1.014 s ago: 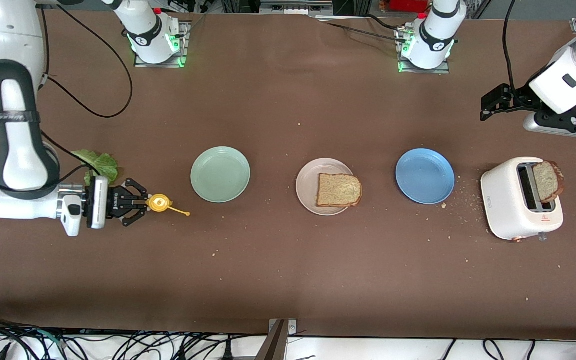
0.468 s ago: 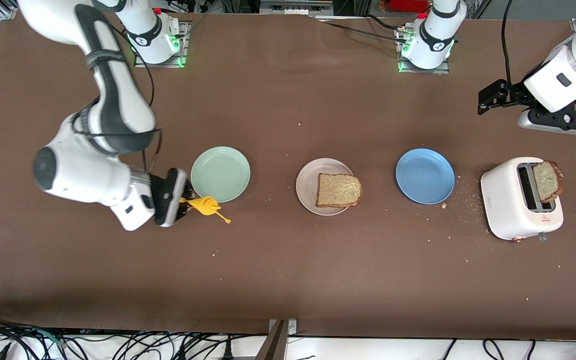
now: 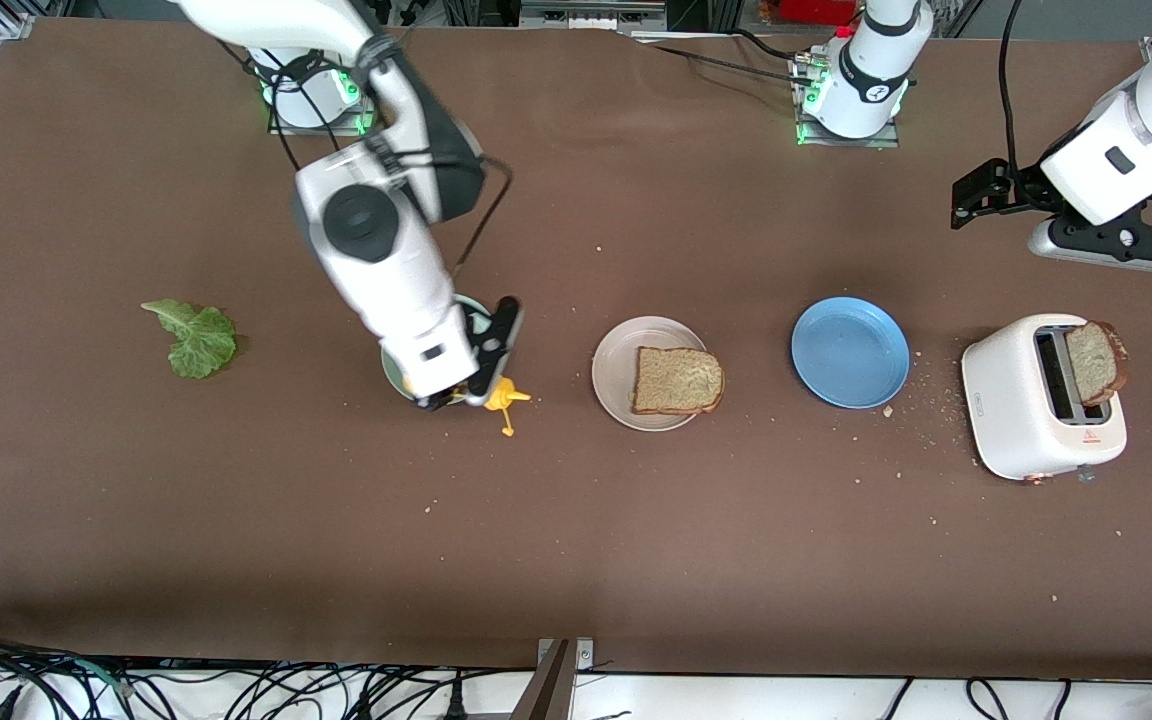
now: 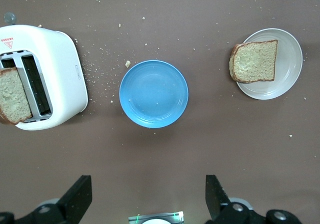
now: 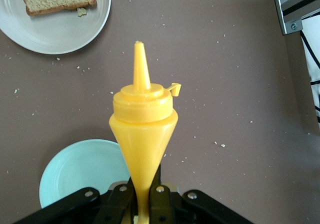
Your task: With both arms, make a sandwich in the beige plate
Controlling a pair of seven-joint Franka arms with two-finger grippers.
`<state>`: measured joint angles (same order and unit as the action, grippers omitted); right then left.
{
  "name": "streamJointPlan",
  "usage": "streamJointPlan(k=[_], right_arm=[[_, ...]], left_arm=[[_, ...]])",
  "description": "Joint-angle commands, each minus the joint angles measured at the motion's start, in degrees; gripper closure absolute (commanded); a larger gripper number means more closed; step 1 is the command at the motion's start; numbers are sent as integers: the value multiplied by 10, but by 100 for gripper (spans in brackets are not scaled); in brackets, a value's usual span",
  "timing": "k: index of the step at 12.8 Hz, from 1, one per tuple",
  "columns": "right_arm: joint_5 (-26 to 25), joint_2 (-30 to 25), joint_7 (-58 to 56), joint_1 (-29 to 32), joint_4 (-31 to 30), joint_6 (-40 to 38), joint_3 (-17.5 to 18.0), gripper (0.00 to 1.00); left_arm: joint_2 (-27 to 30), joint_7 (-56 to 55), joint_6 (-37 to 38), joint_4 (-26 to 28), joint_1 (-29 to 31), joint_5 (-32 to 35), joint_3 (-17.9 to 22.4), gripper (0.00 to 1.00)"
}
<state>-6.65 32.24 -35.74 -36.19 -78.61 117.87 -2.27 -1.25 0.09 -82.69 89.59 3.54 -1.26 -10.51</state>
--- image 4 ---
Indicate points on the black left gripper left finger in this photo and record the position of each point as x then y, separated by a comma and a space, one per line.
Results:
65, 209

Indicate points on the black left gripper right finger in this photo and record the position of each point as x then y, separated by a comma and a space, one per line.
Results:
227, 214

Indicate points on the brown bread slice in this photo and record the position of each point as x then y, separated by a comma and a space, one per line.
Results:
13, 96
255, 62

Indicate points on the blue plate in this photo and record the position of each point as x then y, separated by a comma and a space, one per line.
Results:
153, 93

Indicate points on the beige plate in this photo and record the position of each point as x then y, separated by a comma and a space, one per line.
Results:
287, 66

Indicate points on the white toaster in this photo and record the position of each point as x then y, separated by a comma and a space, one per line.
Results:
60, 66

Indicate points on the large bread crumb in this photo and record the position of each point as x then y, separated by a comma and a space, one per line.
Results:
127, 63

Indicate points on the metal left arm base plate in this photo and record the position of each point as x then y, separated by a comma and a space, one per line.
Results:
175, 215

